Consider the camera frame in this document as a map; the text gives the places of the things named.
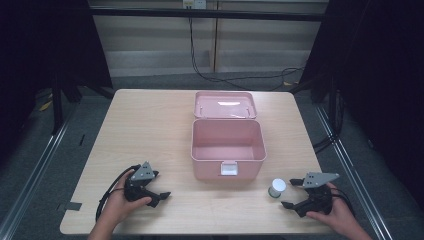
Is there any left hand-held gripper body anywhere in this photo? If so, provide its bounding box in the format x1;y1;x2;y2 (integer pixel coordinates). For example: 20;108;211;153
124;161;158;203

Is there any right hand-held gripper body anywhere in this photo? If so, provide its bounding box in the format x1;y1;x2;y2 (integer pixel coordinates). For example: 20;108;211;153
298;171;341;217

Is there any small white-capped bottle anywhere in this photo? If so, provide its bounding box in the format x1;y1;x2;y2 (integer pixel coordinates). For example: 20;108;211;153
267;177;288;200

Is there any pink plastic storage box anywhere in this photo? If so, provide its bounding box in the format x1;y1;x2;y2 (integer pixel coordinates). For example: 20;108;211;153
190;90;268;182

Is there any person's right hand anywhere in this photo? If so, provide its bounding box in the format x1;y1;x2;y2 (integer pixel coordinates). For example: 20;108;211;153
305;181;358;235

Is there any person's left hand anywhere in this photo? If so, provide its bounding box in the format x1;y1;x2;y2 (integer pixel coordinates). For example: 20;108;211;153
98;170;153;232

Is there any grey tape piece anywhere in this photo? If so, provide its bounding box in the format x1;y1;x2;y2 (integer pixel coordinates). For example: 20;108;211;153
63;201;83;212

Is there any black metal stand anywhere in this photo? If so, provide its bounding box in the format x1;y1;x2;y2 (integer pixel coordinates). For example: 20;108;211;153
50;71;65;136

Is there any dark curtain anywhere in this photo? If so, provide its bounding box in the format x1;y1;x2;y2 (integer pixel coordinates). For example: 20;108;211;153
298;0;424;209
0;0;114;168

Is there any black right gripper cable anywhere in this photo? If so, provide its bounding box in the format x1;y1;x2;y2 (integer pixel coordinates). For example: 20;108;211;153
329;186;356;218

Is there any aluminium floor rail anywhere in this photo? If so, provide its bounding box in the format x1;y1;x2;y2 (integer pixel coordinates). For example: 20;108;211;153
0;111;79;240
313;105;396;240

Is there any black wall cable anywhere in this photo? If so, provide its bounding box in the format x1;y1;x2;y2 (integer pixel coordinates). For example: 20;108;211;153
187;16;305;92

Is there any black horizontal frame bar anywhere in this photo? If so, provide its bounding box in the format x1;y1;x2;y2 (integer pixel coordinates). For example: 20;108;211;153
89;7;330;23

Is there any white wall power outlet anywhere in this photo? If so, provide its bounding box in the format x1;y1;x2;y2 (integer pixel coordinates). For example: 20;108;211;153
182;0;208;10

